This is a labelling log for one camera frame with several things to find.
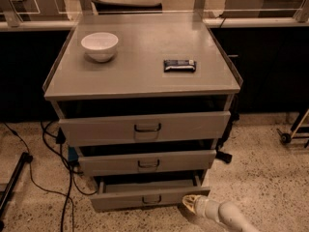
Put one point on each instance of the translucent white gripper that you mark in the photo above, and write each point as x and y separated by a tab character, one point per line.
204	207

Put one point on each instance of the grey bottom drawer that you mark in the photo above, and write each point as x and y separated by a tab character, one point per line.
124	192

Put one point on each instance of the grey drawer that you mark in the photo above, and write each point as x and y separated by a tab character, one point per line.
147	163
124	192
144	128

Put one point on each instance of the grey top drawer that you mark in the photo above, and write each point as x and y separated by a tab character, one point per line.
144	128

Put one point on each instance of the grey middle drawer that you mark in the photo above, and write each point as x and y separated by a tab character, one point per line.
147	163

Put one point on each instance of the grey drawer cabinet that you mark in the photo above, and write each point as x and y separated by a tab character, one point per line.
133	81

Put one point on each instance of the black power plug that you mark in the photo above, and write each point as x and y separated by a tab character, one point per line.
227	158

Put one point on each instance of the blue box behind cabinet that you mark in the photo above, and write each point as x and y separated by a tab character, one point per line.
72	155

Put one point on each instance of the wheeled cart base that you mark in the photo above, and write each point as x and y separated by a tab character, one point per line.
299	130

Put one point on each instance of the dark blue snack bar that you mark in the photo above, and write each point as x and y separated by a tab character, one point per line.
179	66

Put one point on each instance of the black stand leg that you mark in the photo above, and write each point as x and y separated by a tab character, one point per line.
6	194

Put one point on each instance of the white ceramic bowl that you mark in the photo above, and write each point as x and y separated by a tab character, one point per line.
101	46

